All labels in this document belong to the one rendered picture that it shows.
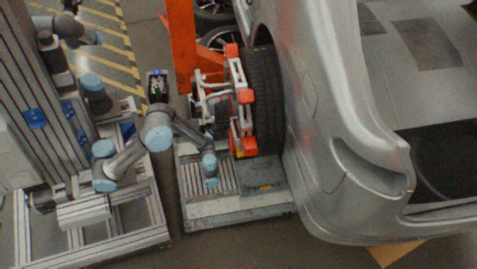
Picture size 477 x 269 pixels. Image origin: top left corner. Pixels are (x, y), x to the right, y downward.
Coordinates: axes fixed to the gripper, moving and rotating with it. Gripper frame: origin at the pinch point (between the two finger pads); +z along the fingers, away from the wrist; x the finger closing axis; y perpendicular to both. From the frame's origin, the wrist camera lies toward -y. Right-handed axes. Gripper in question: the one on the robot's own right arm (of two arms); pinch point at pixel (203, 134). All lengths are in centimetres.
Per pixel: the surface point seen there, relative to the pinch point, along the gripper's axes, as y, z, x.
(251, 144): 5.5, -15.9, -25.0
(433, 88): 14, -3, -138
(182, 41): 18, 62, 3
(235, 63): 28.2, 25.0, -23.9
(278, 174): -61, 1, -52
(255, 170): -61, 7, -35
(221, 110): 19.7, -0.6, -10.9
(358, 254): -83, -58, -94
